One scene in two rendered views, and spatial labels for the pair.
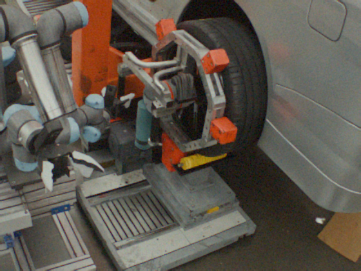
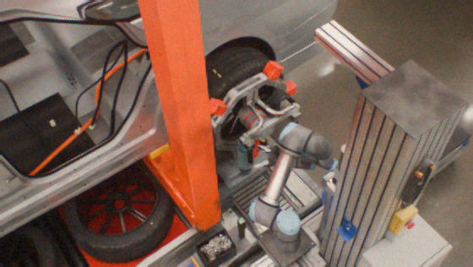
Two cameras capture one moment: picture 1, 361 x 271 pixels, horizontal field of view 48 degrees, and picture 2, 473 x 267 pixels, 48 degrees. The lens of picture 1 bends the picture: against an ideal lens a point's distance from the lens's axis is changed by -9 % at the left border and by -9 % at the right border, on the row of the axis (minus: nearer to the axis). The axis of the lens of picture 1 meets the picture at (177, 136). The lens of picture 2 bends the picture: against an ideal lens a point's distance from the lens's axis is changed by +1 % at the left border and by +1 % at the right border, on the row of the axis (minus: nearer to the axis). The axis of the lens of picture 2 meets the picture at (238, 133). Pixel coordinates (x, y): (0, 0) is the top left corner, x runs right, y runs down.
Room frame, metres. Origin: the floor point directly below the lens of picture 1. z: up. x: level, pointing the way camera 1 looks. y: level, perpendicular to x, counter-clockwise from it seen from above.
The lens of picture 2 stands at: (1.79, 2.01, 3.36)
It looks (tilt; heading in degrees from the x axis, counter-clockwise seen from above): 53 degrees down; 271
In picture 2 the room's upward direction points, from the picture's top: 2 degrees counter-clockwise
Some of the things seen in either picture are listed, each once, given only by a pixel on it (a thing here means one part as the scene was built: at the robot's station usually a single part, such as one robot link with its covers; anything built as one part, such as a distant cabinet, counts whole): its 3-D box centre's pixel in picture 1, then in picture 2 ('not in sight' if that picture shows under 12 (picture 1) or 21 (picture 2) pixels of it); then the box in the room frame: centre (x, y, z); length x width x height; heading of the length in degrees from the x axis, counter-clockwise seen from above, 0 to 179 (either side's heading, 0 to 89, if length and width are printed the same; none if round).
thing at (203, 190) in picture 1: (197, 167); (235, 145); (1.84, -0.13, 0.32); 0.40 x 0.30 x 0.28; 36
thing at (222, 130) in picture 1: (222, 130); (287, 89); (1.49, -0.18, 0.85); 0.09 x 0.08 x 0.07; 36
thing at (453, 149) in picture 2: not in sight; (427, 142); (0.43, -0.22, 0.17); 0.43 x 0.36 x 0.34; 126
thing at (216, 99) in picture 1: (182, 91); (248, 113); (1.75, 0.01, 0.85); 0.54 x 0.07 x 0.54; 36
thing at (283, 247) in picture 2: (6, 86); (286, 236); (1.57, 0.83, 0.87); 0.15 x 0.15 x 0.10
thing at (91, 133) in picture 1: (94, 128); (305, 162); (1.43, 0.35, 0.81); 0.11 x 0.08 x 0.09; 171
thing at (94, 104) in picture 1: (91, 110); (309, 154); (1.41, 0.36, 0.91); 0.11 x 0.08 x 0.11; 148
